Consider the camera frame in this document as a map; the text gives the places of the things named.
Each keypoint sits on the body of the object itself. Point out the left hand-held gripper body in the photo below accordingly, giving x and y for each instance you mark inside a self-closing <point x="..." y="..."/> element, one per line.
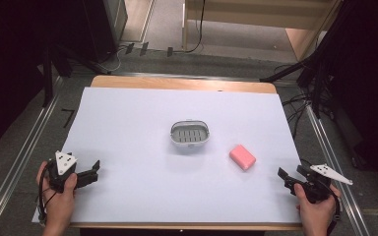
<point x="62" y="170"/>

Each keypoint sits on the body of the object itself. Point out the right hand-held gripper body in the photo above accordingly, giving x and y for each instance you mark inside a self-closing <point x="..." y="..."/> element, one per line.
<point x="318" y="185"/>

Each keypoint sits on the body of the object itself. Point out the person's right hand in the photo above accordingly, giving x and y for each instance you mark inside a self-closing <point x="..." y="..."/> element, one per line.
<point x="316" y="213"/>

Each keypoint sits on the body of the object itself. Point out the person's left hand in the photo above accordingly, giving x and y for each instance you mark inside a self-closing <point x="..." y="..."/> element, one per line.
<point x="59" y="205"/>

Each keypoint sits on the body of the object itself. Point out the pink soap bar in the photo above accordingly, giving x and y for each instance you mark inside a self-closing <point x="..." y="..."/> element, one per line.
<point x="242" y="157"/>

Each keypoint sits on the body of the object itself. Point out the white table mat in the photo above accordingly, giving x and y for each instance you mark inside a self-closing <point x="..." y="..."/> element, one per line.
<point x="144" y="164"/>

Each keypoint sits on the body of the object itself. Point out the grey soap dish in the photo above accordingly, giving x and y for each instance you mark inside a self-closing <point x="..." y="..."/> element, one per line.
<point x="190" y="134"/>

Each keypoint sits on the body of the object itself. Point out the black metal stand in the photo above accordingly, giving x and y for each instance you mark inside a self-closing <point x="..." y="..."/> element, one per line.
<point x="308" y="72"/>
<point x="78" y="36"/>

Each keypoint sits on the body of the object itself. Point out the black curtain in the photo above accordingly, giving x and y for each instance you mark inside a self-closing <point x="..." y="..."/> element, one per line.
<point x="367" y="82"/>
<point x="3" y="65"/>

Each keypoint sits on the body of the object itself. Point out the wooden table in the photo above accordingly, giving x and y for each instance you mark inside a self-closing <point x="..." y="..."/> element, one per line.
<point x="183" y="83"/>

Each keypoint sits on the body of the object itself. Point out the black tape strip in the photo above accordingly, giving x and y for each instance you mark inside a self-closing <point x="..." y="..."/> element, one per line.
<point x="144" y="48"/>
<point x="170" y="51"/>
<point x="129" y="48"/>

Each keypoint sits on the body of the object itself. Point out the metal floor rail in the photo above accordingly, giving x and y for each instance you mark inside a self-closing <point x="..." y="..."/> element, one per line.
<point x="338" y="170"/>
<point x="16" y="164"/>

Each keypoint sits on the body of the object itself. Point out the light wooden furniture frame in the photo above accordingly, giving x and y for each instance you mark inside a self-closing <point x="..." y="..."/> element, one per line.
<point x="252" y="14"/>

